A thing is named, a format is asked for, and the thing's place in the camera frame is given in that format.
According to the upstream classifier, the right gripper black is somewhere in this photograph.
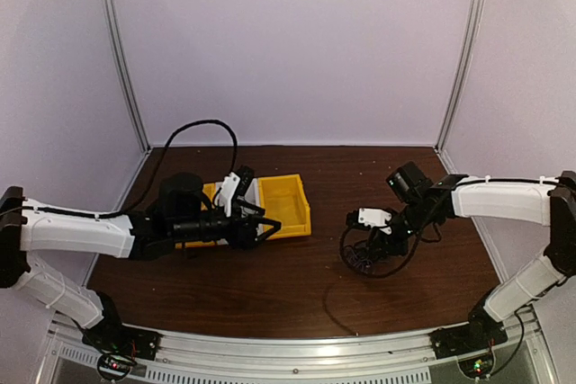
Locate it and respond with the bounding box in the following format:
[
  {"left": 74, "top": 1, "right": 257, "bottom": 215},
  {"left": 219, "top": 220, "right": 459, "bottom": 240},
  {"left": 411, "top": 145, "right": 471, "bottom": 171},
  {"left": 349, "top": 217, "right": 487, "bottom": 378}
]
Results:
[{"left": 367, "top": 199, "right": 437, "bottom": 256}]

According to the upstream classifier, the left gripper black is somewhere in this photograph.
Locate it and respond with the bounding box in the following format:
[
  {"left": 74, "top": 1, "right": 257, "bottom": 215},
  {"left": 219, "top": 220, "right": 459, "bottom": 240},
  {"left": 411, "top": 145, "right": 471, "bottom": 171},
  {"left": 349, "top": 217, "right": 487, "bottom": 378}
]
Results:
[{"left": 170, "top": 199, "right": 282, "bottom": 251}]

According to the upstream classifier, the white translucent bin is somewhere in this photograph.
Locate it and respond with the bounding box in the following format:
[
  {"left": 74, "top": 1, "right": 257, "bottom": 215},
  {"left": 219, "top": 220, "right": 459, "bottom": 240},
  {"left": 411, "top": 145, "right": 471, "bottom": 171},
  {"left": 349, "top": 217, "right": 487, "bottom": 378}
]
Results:
[{"left": 212, "top": 174, "right": 260, "bottom": 218}]

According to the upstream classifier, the yellow bin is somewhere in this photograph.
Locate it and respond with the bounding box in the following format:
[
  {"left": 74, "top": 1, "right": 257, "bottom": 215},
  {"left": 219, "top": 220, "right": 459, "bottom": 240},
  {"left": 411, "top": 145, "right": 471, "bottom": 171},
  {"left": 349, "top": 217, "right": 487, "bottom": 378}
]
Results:
[
  {"left": 173, "top": 183, "right": 226, "bottom": 250},
  {"left": 257, "top": 174, "right": 311, "bottom": 240}
]

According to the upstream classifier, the cable bundle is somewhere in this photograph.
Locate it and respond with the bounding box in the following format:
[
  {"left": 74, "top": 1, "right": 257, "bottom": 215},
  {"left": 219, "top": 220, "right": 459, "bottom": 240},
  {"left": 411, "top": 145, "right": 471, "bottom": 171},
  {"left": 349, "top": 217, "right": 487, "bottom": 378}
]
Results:
[{"left": 344, "top": 242, "right": 388, "bottom": 273}]

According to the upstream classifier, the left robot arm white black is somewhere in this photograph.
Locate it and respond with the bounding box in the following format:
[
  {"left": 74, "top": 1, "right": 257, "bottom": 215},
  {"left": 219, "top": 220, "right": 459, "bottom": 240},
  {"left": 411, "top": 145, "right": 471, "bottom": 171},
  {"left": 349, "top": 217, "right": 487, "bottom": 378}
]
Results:
[{"left": 1, "top": 167, "right": 282, "bottom": 352}]

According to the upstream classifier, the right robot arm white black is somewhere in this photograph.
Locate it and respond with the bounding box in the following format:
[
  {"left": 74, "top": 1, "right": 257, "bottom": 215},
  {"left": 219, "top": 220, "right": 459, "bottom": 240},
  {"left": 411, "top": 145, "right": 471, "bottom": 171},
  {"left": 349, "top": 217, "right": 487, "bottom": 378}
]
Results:
[{"left": 355, "top": 162, "right": 575, "bottom": 350}]

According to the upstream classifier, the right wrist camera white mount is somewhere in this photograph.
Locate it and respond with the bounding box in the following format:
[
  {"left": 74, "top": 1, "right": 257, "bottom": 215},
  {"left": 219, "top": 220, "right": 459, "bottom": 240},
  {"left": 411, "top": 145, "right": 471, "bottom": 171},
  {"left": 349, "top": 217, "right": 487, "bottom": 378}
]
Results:
[{"left": 346, "top": 208, "right": 392, "bottom": 235}]

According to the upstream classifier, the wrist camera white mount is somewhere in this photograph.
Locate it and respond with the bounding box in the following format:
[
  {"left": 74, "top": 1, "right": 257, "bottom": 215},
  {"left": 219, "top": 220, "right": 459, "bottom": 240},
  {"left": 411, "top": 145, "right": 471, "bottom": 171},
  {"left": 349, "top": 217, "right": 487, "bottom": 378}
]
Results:
[
  {"left": 212, "top": 165, "right": 255, "bottom": 218},
  {"left": 346, "top": 208, "right": 392, "bottom": 235}
]

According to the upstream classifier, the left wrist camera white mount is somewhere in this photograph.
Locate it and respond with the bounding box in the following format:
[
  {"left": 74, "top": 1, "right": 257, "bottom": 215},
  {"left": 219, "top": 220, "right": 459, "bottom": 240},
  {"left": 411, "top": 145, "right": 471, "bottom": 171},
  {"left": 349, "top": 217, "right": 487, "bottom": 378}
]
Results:
[{"left": 212, "top": 165, "right": 255, "bottom": 218}]

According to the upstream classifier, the right arm black hose cable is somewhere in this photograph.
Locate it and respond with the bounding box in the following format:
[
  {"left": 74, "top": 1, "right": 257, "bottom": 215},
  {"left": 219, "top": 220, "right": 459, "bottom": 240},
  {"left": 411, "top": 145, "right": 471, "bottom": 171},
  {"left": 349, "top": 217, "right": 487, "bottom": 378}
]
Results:
[{"left": 337, "top": 224, "right": 422, "bottom": 280}]

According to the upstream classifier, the arm black hose cable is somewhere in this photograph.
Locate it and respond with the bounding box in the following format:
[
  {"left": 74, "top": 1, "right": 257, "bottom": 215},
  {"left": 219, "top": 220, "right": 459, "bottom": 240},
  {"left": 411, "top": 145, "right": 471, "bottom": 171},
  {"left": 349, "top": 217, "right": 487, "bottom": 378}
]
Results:
[
  {"left": 337, "top": 224, "right": 422, "bottom": 280},
  {"left": 0, "top": 119, "right": 239, "bottom": 223}
]

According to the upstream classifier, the left arm black hose cable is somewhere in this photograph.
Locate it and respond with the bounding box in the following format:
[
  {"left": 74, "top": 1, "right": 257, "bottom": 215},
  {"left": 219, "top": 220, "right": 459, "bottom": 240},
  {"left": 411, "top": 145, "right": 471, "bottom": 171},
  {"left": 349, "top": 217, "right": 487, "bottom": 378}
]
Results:
[{"left": 0, "top": 119, "right": 239, "bottom": 223}]

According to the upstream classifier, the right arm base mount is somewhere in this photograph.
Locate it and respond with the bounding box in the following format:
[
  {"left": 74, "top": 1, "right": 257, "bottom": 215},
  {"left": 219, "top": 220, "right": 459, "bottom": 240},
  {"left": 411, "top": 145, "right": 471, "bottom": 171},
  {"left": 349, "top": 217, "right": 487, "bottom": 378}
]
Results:
[{"left": 429, "top": 302, "right": 508, "bottom": 380}]

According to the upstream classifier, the front aluminium rail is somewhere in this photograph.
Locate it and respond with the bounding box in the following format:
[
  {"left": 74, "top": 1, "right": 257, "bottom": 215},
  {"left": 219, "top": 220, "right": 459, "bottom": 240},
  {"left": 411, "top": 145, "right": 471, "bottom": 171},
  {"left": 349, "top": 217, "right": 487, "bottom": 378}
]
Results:
[{"left": 32, "top": 308, "right": 560, "bottom": 383}]

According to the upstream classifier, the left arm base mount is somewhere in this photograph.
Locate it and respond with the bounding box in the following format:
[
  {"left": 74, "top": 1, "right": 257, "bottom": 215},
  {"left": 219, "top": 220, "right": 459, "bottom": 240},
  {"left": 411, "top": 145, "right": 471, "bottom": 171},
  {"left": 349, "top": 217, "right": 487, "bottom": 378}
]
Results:
[{"left": 76, "top": 292, "right": 161, "bottom": 383}]

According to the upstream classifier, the right aluminium frame post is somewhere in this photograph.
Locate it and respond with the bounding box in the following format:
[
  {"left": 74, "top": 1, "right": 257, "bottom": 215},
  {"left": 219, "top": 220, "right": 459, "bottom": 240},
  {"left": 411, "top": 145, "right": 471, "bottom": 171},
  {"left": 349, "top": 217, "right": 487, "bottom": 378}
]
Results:
[{"left": 435, "top": 0, "right": 485, "bottom": 153}]

